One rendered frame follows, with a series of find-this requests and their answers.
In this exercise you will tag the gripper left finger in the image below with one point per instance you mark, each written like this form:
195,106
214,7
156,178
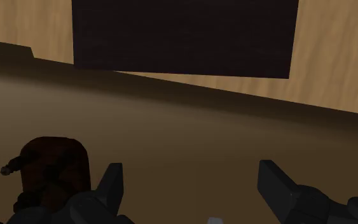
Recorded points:
110,189

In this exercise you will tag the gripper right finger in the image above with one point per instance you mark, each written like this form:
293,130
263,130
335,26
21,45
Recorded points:
290,195

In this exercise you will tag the dark red brown appliance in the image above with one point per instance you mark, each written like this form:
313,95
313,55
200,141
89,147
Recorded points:
54,170

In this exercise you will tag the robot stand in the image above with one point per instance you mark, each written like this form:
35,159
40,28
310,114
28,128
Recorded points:
181,34

